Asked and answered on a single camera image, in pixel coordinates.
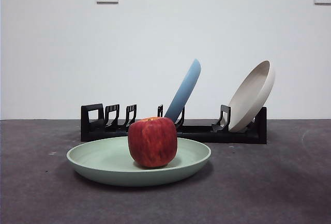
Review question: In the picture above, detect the red apple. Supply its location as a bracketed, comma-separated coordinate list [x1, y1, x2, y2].
[128, 116, 178, 168]

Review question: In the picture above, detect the green plate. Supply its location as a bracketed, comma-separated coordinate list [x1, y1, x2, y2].
[66, 136, 212, 186]

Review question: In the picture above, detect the blue plate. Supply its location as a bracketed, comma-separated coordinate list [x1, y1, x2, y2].
[163, 58, 202, 126]

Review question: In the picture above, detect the black plate rack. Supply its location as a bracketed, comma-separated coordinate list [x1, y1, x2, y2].
[80, 103, 267, 145]

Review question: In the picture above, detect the cream white plate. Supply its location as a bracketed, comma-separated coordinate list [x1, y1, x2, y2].
[227, 60, 276, 133]

